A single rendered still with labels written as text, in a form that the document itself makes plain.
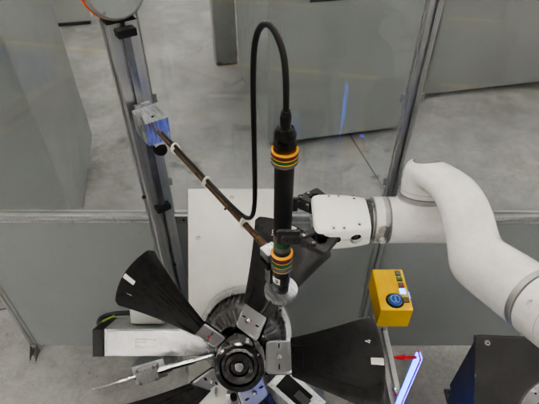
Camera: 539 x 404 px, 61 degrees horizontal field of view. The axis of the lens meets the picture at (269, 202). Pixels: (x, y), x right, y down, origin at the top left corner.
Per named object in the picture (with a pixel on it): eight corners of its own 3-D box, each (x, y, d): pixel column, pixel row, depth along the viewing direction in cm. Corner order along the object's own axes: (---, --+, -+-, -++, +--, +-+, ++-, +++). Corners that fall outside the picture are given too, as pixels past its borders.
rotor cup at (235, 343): (260, 382, 119) (258, 406, 106) (207, 365, 119) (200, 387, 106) (277, 331, 119) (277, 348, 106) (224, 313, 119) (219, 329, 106)
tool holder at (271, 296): (252, 282, 97) (251, 252, 91) (278, 268, 100) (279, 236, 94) (277, 311, 92) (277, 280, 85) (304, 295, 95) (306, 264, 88)
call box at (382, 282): (366, 288, 155) (371, 268, 148) (396, 288, 155) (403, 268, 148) (374, 329, 143) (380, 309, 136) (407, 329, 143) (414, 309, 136)
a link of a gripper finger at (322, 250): (342, 258, 76) (308, 255, 76) (342, 226, 81) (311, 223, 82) (342, 253, 75) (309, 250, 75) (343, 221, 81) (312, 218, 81)
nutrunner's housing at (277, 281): (268, 296, 97) (267, 108, 67) (282, 288, 99) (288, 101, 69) (278, 309, 95) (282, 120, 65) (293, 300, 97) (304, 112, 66)
